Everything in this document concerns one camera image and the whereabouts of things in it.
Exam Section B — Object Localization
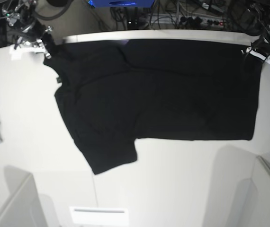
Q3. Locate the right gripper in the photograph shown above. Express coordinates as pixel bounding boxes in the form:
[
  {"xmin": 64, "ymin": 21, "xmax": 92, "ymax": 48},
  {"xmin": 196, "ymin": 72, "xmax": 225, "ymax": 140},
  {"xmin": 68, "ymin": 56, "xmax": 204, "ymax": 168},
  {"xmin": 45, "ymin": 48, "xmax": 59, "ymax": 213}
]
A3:
[{"xmin": 4, "ymin": 4, "xmax": 58, "ymax": 58}]

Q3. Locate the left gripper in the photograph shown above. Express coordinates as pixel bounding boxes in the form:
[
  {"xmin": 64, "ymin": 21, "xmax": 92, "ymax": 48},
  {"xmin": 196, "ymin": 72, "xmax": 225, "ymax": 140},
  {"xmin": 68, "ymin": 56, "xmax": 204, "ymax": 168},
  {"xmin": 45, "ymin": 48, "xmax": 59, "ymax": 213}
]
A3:
[{"xmin": 241, "ymin": 9, "xmax": 270, "ymax": 69}]

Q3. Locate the black T-shirt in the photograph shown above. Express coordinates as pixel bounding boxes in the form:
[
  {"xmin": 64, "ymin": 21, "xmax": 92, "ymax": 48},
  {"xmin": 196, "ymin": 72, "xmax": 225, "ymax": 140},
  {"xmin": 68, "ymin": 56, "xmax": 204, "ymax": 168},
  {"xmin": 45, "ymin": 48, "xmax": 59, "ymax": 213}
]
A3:
[{"xmin": 44, "ymin": 39, "xmax": 262, "ymax": 175}]

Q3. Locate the blue device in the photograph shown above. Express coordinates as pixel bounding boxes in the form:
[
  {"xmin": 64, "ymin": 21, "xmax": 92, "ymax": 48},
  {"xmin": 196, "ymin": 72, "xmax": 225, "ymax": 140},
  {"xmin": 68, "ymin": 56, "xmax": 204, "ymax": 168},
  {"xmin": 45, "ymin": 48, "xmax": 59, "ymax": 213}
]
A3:
[{"xmin": 87, "ymin": 0, "xmax": 154, "ymax": 8}]

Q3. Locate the grey partition panel right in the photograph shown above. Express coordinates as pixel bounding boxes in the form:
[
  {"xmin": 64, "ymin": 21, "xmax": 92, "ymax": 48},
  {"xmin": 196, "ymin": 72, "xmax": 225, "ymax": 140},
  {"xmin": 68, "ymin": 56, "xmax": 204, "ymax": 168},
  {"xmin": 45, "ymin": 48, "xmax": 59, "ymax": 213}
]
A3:
[{"xmin": 226, "ymin": 156, "xmax": 270, "ymax": 227}]

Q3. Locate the grey partition panel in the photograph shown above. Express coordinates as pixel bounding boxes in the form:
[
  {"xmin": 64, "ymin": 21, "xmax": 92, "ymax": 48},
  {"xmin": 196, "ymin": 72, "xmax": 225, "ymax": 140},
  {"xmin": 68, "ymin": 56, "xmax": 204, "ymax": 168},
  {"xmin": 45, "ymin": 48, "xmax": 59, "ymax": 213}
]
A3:
[
  {"xmin": 0, "ymin": 166, "xmax": 60, "ymax": 227},
  {"xmin": 226, "ymin": 156, "xmax": 270, "ymax": 227}
]

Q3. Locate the grey partition panel left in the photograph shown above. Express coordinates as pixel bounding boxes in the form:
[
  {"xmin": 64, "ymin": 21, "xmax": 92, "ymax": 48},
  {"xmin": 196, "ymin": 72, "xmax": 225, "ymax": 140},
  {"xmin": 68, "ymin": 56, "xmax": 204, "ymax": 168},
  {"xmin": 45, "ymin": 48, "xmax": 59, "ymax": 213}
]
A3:
[{"xmin": 0, "ymin": 166, "xmax": 60, "ymax": 227}]

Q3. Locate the white paper label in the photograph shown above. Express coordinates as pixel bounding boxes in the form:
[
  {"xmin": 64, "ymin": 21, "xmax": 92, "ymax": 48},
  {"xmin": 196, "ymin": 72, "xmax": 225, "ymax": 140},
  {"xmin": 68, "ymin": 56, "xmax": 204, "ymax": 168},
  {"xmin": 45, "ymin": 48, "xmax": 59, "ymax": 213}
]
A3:
[{"xmin": 69, "ymin": 207, "xmax": 129, "ymax": 226}]

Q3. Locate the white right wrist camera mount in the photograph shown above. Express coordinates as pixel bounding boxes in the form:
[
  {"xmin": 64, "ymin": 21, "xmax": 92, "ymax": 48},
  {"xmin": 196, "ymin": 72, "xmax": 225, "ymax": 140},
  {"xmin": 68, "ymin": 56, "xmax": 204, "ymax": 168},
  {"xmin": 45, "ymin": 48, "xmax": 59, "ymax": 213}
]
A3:
[{"xmin": 9, "ymin": 44, "xmax": 46, "ymax": 61}]

